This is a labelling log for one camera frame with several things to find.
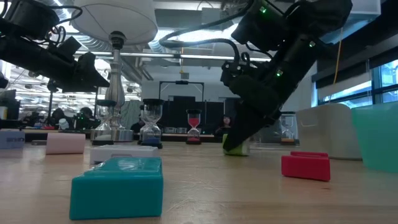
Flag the green and white cube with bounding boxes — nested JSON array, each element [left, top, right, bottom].
[[221, 133, 251, 157]]

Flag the white plastic bin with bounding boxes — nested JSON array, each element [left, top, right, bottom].
[[295, 103, 363, 161]]

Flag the lavender plastic box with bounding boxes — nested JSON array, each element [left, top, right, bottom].
[[0, 129, 26, 150]]

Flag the grey cloth cover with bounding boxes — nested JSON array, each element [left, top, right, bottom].
[[119, 99, 143, 131]]

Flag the white rectangular plastic box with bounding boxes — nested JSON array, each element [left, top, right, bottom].
[[89, 144, 161, 166]]

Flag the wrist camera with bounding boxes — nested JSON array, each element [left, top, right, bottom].
[[220, 60, 249, 88], [57, 35, 82, 57]]

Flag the person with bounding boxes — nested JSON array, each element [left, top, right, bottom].
[[76, 107, 97, 130], [217, 114, 234, 136], [130, 119, 146, 134], [51, 107, 74, 130]]

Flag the black-capped hourglass red sand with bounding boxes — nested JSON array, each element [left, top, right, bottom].
[[185, 108, 203, 146]]

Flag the window with dark frame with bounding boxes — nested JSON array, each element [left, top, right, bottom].
[[312, 58, 398, 108]]

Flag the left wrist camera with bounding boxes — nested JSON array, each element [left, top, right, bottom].
[[57, 35, 82, 57]]

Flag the black monitor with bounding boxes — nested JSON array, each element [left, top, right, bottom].
[[0, 89, 21, 128]]

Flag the teal translucent tray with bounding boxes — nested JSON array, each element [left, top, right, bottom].
[[351, 101, 398, 175]]

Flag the pink plastic cube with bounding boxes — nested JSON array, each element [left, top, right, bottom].
[[45, 132, 86, 156]]

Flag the long ceiling light bar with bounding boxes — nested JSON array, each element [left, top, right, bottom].
[[73, 50, 272, 63]]

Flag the red box with white label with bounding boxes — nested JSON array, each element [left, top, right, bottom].
[[280, 151, 331, 183]]

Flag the black-capped hourglass white sand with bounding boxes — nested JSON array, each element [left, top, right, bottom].
[[92, 99, 118, 146]]

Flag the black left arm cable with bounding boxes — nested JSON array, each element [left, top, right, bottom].
[[43, 4, 83, 44]]

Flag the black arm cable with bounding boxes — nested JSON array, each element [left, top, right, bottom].
[[158, 0, 252, 63], [43, 4, 83, 44]]

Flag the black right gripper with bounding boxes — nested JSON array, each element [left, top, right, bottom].
[[223, 73, 294, 152]]

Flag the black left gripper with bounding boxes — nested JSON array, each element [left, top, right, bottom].
[[18, 45, 111, 93]]

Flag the black-capped hourglass blue sand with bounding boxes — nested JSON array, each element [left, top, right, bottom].
[[141, 98, 165, 149]]

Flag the yellow hanging cable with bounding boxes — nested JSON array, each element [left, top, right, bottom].
[[333, 27, 343, 85]]

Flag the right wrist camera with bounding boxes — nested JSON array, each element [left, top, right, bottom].
[[220, 60, 249, 88]]

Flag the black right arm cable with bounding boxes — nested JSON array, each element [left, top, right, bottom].
[[158, 0, 252, 63]]

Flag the teal rectangular plastic box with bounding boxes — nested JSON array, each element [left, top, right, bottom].
[[69, 156, 165, 222]]

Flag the black metal frame rig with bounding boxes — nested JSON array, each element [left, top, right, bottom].
[[159, 80, 205, 102]]

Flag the silver lamp with white shade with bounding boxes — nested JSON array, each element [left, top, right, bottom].
[[72, 0, 159, 143]]

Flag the background wooden desk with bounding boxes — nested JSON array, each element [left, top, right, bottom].
[[132, 132, 223, 140]]

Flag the black partition panels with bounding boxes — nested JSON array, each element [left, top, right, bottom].
[[148, 95, 233, 135]]

